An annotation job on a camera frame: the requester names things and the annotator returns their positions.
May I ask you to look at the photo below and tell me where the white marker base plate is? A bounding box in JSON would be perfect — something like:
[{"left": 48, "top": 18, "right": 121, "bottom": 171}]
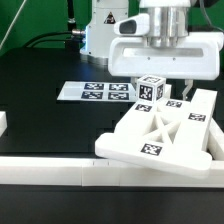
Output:
[{"left": 57, "top": 81, "right": 136, "bottom": 102}]

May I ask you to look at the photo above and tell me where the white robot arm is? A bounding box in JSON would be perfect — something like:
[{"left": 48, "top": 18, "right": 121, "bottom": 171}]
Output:
[{"left": 108, "top": 0, "right": 224, "bottom": 92}]

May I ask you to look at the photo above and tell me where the white fence wall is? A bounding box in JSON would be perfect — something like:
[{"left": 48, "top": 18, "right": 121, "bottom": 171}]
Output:
[
  {"left": 0, "top": 156, "right": 224, "bottom": 188},
  {"left": 208, "top": 119, "right": 224, "bottom": 161},
  {"left": 0, "top": 111, "right": 7, "bottom": 137}
]

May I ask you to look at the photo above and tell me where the white fence left wall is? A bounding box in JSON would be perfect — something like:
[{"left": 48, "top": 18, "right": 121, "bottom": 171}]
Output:
[{"left": 0, "top": 111, "right": 7, "bottom": 137}]

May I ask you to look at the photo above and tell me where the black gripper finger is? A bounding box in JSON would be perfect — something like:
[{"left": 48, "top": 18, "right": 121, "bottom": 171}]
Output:
[{"left": 182, "top": 79, "right": 193, "bottom": 100}]

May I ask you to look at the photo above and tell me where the white fence right wall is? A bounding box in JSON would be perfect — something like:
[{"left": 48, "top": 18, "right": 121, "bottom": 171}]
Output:
[{"left": 208, "top": 119, "right": 224, "bottom": 161}]

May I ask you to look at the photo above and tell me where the white chair backrest frame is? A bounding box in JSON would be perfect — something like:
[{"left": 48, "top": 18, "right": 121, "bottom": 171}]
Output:
[{"left": 95, "top": 89, "right": 217, "bottom": 179}]

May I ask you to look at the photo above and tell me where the black cable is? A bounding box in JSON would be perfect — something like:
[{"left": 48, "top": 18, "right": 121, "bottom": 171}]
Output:
[{"left": 24, "top": 29, "right": 87, "bottom": 48}]

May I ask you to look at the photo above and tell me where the white fence front wall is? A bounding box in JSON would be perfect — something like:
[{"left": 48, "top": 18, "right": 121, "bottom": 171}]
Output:
[{"left": 0, "top": 156, "right": 224, "bottom": 188}]

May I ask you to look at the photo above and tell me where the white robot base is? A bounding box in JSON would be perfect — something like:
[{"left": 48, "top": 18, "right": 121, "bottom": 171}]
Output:
[{"left": 80, "top": 0, "right": 129, "bottom": 66}]

